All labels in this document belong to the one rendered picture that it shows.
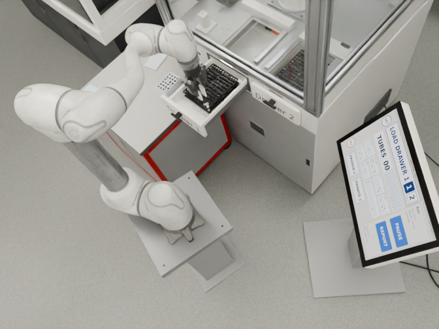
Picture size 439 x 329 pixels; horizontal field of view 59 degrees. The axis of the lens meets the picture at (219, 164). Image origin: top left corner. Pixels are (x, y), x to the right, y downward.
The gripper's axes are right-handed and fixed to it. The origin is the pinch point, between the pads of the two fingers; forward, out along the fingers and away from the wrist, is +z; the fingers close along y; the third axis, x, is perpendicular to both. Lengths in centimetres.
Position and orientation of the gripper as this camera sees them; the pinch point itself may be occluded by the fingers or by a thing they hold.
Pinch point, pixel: (200, 93)
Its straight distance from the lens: 182.5
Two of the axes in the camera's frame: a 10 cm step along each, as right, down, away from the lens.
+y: 6.7, -7.1, 2.1
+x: -7.2, -5.5, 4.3
